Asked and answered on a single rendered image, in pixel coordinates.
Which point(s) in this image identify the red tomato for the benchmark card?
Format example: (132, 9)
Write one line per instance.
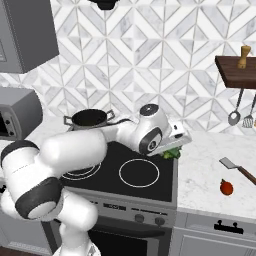
(226, 188)

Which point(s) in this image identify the wooden pepper mill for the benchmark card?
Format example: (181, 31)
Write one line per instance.
(244, 57)

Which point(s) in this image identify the grey microwave oven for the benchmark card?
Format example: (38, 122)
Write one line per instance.
(16, 113)

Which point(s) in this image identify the grey wall cupboard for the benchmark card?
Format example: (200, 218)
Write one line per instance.
(28, 33)

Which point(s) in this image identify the hanging metal ladle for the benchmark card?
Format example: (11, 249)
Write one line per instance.
(235, 113)

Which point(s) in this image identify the dark wooden shelf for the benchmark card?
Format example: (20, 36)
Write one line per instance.
(237, 74)

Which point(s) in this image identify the grey stove knob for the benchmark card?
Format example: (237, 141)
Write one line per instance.
(159, 221)
(139, 218)

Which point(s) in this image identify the green broccoli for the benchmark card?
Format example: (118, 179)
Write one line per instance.
(172, 153)

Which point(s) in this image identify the grey cupboard door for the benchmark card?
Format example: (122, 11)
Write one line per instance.
(213, 245)
(23, 230)

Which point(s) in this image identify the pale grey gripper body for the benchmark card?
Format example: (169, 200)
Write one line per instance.
(173, 142)

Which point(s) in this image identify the hanging metal slotted turner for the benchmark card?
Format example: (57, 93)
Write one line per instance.
(249, 117)

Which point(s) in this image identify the black hob stove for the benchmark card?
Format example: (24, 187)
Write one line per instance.
(133, 173)

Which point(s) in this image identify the black oven door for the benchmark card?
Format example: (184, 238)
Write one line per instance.
(116, 243)

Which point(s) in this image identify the grey drawer front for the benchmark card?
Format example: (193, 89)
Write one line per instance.
(206, 225)

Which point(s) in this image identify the grey metal pot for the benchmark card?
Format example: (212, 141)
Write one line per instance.
(89, 120)

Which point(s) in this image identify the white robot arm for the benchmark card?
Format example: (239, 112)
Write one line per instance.
(50, 166)

